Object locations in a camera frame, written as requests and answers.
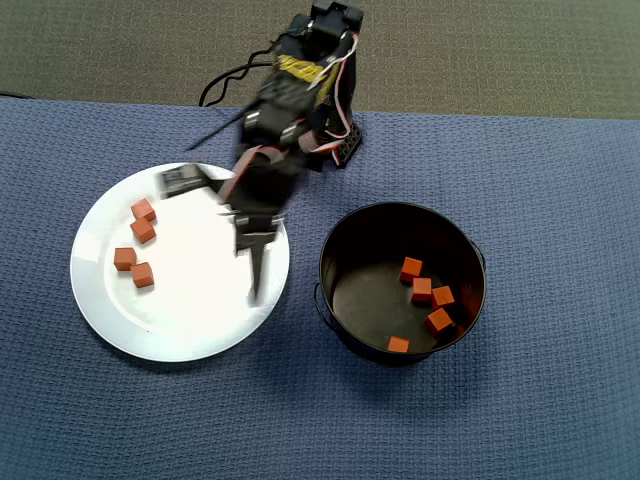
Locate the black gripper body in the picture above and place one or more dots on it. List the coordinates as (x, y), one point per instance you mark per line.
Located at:
(256, 231)

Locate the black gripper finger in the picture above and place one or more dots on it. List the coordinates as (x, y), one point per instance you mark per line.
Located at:
(260, 275)

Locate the red cube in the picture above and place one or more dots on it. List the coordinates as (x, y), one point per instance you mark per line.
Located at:
(398, 344)
(438, 321)
(143, 231)
(143, 209)
(443, 297)
(422, 290)
(411, 270)
(125, 259)
(142, 275)

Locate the white round plate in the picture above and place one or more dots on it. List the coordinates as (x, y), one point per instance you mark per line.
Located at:
(190, 320)

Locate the black metal bucket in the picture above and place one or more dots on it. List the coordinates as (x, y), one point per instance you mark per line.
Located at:
(360, 300)

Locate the blue woven cloth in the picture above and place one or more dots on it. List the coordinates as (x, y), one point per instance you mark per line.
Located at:
(450, 425)

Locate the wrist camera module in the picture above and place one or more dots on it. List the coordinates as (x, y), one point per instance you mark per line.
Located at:
(180, 181)

